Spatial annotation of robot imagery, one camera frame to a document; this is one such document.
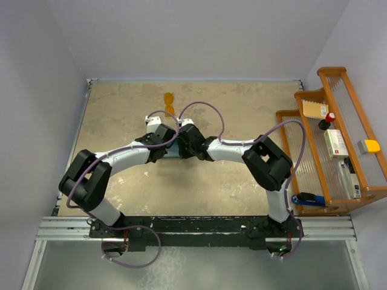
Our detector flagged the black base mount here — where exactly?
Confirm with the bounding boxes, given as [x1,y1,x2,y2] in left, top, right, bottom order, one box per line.
[88,216,304,252]

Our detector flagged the aluminium frame rail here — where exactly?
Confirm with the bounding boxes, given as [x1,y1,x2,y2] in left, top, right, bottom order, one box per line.
[35,216,357,241]

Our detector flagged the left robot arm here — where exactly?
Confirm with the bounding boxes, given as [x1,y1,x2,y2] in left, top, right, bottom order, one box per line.
[59,124,178,237]

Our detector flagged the wooden tiered rack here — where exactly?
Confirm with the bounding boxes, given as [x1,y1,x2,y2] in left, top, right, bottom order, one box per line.
[276,66,386,216]

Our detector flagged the blue black tool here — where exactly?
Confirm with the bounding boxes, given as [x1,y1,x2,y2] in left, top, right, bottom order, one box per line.
[291,192,325,207]

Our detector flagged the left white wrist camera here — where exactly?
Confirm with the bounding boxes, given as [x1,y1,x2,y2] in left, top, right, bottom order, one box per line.
[145,116,162,134]

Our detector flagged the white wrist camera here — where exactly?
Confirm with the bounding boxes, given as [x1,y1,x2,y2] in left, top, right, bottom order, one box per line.
[145,116,162,134]
[178,118,194,127]

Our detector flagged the white red box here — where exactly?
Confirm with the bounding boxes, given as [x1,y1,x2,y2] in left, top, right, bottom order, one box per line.
[324,129,348,160]

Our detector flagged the yellow grey sponge block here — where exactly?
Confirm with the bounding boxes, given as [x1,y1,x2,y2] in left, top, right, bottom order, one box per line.
[357,139,381,154]

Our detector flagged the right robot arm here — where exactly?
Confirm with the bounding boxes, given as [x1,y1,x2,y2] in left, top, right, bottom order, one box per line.
[177,121,293,236]

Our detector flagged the red black bottle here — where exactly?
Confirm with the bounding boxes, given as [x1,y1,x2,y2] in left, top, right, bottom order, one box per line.
[318,112,336,131]

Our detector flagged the orange sunglasses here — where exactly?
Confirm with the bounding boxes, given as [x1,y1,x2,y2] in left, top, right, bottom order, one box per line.
[164,92,175,116]

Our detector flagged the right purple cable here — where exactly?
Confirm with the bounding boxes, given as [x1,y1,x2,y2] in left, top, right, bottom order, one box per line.
[178,101,307,260]

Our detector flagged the white black stapler device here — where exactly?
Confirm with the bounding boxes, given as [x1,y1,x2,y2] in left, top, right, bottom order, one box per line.
[338,157,362,199]

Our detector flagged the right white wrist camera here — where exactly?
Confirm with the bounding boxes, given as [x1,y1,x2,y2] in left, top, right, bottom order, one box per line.
[178,118,194,127]

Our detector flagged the brown cardboard envelope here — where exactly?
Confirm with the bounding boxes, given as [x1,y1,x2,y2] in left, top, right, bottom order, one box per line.
[302,100,328,120]

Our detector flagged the blue-grey glasses case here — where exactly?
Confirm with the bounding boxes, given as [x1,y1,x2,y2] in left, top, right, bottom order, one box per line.
[164,140,180,158]

